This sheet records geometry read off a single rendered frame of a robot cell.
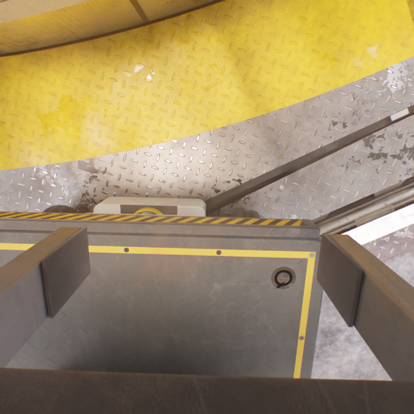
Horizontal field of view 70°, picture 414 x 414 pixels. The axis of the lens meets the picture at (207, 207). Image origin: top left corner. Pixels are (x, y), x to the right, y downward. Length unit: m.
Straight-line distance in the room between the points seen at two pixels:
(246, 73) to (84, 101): 0.42
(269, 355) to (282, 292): 0.14
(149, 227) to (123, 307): 0.17
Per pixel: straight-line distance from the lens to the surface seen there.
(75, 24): 0.79
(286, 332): 0.62
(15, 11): 0.65
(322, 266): 0.16
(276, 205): 0.85
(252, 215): 0.72
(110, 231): 0.54
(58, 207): 0.83
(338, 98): 0.86
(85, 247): 0.17
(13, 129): 0.96
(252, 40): 0.83
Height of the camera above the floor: 0.80
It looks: 75 degrees down
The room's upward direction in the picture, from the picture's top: 176 degrees counter-clockwise
